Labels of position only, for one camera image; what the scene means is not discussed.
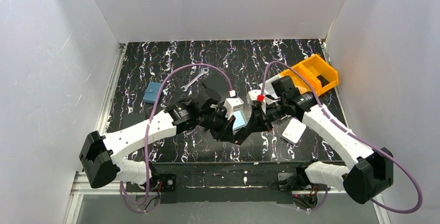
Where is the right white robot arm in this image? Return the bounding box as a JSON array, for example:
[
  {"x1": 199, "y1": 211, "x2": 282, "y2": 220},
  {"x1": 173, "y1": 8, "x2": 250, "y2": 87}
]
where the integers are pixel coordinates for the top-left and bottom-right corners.
[{"x1": 234, "y1": 76, "x2": 394, "y2": 204}]

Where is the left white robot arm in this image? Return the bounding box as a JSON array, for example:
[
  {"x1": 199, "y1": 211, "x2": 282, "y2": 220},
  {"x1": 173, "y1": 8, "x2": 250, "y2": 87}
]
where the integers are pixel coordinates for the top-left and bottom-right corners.
[{"x1": 79, "y1": 89, "x2": 244, "y2": 189}]

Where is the blue card wallet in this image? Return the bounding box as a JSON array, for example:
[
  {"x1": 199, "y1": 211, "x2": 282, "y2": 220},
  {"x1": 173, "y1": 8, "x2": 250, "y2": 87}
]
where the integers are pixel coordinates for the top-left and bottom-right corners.
[{"x1": 142, "y1": 81, "x2": 163, "y2": 104}]

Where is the black square plate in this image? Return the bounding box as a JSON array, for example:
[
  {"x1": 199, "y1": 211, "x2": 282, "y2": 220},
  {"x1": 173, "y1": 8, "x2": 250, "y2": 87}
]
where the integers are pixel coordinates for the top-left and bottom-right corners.
[{"x1": 202, "y1": 80, "x2": 216, "y2": 93}]

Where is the white plastic bin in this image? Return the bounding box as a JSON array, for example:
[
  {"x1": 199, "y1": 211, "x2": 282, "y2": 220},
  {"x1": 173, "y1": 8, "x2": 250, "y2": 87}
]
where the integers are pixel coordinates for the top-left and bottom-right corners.
[{"x1": 262, "y1": 75, "x2": 282, "y2": 104}]

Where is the white square box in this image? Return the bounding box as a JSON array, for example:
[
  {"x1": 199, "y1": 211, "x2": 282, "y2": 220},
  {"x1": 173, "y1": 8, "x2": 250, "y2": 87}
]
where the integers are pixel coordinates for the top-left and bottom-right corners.
[{"x1": 281, "y1": 118, "x2": 306, "y2": 144}]

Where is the orange plastic bin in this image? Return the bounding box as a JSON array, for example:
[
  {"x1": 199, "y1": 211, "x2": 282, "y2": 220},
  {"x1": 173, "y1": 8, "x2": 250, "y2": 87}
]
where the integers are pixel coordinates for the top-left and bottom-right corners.
[
  {"x1": 280, "y1": 69, "x2": 310, "y2": 94},
  {"x1": 298, "y1": 54, "x2": 339, "y2": 96}
]

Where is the silver wrench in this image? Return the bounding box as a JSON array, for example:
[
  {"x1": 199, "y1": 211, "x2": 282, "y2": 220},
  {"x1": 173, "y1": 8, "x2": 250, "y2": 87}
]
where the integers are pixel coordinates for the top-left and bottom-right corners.
[{"x1": 181, "y1": 67, "x2": 209, "y2": 92}]

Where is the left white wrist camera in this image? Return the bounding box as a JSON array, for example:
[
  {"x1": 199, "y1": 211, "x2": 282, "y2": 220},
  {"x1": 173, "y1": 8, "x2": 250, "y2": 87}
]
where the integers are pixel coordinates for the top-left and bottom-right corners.
[{"x1": 223, "y1": 90, "x2": 244, "y2": 120}]

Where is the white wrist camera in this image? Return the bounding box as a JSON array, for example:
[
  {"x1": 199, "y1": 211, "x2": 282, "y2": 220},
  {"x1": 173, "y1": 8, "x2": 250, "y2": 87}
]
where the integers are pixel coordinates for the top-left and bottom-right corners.
[
  {"x1": 223, "y1": 90, "x2": 244, "y2": 120},
  {"x1": 246, "y1": 89, "x2": 266, "y2": 114}
]

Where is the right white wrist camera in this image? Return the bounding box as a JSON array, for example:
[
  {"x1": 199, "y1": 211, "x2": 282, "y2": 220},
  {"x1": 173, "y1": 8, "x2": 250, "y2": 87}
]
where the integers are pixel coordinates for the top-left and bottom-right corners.
[{"x1": 246, "y1": 89, "x2": 266, "y2": 114}]

